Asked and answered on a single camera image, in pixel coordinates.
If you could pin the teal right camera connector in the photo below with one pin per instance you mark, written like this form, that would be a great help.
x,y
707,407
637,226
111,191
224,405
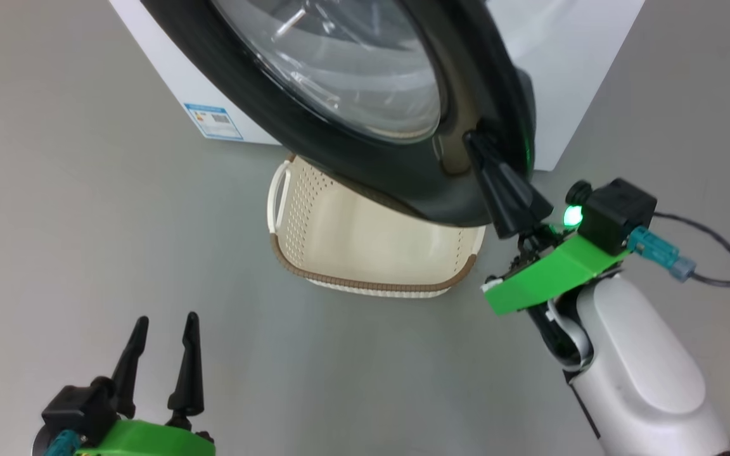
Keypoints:
x,y
656,250

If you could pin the black washing machine door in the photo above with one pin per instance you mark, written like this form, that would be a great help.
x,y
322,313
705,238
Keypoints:
x,y
314,136

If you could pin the blue energy label sticker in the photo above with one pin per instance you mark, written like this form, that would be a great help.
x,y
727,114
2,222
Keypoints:
x,y
214,121

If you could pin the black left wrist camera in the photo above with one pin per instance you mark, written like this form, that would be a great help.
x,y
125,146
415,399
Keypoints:
x,y
80,408

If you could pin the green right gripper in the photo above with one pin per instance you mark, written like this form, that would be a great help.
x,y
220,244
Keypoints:
x,y
555,272

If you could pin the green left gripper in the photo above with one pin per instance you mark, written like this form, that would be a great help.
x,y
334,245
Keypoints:
x,y
149,440

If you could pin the white washing machine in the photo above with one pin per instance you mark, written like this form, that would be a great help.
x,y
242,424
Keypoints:
x,y
580,76

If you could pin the teal camera connector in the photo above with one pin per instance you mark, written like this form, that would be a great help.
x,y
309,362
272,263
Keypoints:
x,y
61,444
656,250

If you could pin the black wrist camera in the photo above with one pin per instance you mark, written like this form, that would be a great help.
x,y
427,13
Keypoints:
x,y
80,408
618,212

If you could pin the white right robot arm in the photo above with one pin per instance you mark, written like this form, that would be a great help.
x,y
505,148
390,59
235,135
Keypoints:
x,y
644,367

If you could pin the teal left camera connector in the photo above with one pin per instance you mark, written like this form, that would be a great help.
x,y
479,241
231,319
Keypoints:
x,y
61,444

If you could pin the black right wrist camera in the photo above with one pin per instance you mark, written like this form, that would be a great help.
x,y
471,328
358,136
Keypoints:
x,y
618,212

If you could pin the cream laundry basket brown rim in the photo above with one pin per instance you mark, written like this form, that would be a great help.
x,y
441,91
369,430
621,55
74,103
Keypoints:
x,y
365,247

